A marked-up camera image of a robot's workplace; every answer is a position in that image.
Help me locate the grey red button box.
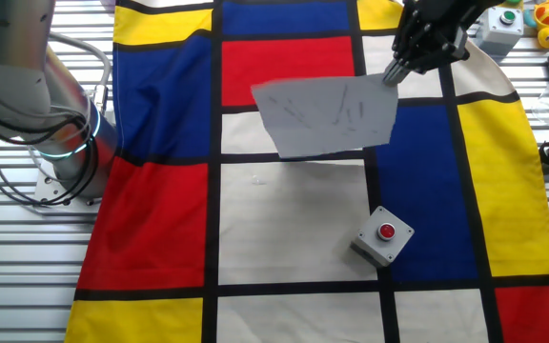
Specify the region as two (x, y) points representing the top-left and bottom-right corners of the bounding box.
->
(349, 205), (416, 268)

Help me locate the grey green button box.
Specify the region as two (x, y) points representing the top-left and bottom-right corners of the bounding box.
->
(474, 4), (526, 58)

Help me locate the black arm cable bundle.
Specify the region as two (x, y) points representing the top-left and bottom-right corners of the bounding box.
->
(0, 90), (102, 210)

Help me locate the white paper sheet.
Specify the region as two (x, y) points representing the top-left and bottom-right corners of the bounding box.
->
(250, 72), (399, 160)

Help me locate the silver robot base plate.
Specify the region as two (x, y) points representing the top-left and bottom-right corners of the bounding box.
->
(33, 161), (104, 210)

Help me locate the yellow toy duck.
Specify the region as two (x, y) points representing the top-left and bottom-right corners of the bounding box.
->
(524, 0), (549, 50)

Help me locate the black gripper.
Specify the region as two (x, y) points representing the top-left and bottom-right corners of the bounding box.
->
(381, 0), (505, 88)

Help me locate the thick grey robot cable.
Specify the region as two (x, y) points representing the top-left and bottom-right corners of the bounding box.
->
(48, 32), (113, 115)

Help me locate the colour block tablecloth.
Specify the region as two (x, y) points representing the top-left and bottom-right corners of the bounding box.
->
(63, 0), (549, 343)

